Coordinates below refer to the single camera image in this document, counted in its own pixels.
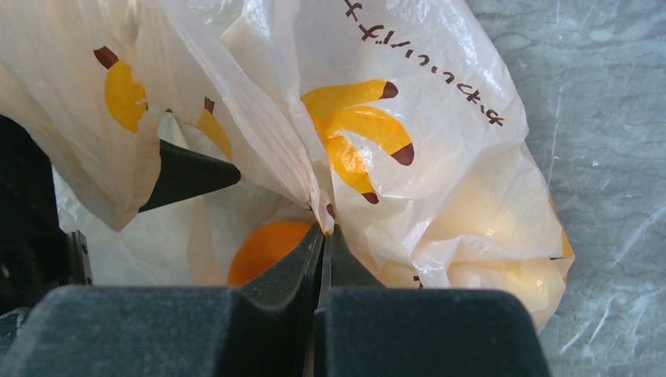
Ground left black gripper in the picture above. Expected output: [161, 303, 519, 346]
[1, 117, 93, 313]

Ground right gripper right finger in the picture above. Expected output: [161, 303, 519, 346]
[313, 230, 550, 376]

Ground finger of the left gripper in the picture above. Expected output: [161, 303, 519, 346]
[139, 140, 241, 212]

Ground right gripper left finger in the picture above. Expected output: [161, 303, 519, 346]
[1, 228, 324, 376]

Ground translucent orange plastic bag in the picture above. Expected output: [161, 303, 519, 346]
[0, 0, 576, 334]

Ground fake orange fruit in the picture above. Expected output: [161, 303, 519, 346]
[227, 221, 311, 286]

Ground fake yellow lemon in bag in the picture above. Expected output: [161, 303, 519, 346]
[377, 173, 575, 332]

